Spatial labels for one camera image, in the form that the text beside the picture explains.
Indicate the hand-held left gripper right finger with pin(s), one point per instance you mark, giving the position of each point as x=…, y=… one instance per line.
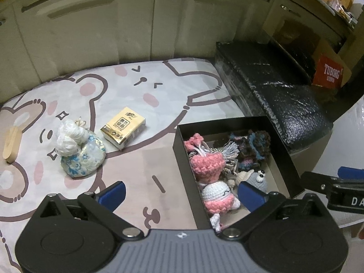
x=251, y=196

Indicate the black cardboard box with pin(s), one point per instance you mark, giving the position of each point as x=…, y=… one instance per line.
x=182, y=153

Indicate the grey crochet toy with eyes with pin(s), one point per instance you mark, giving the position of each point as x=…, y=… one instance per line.
x=256, y=180

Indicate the black wrapped long box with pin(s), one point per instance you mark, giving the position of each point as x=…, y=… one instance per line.
x=270, y=91

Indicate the light wooden block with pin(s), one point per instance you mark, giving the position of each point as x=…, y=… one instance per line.
x=11, y=145

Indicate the pink white crochet doll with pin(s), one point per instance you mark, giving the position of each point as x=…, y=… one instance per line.
x=209, y=162

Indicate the white textured container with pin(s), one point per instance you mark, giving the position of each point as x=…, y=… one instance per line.
x=349, y=136

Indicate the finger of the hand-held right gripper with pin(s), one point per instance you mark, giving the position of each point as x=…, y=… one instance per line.
x=351, y=173
x=318, y=180

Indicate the white yarn ball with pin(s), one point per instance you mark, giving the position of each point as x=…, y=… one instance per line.
x=68, y=142

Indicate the blue floral fabric pouch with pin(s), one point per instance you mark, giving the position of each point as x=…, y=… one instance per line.
x=85, y=159

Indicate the foil snack packets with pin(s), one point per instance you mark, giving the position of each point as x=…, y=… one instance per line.
x=342, y=11

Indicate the dark brown blue crochet piece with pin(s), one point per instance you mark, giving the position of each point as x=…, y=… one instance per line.
x=256, y=148

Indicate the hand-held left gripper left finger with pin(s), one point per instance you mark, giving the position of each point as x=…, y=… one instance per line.
x=112, y=196

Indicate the cream cabinet door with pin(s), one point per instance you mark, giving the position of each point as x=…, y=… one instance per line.
x=284, y=25
x=213, y=20
x=99, y=34
x=14, y=62

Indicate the bear printed blanket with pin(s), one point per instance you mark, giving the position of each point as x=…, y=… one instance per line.
x=170, y=91

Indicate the yellow tissue packet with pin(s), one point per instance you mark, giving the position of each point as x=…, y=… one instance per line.
x=122, y=125

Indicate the brown cardboard box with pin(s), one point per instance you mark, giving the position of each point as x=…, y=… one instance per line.
x=290, y=42

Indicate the red cardboard box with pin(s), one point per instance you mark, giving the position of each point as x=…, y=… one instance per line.
x=328, y=72

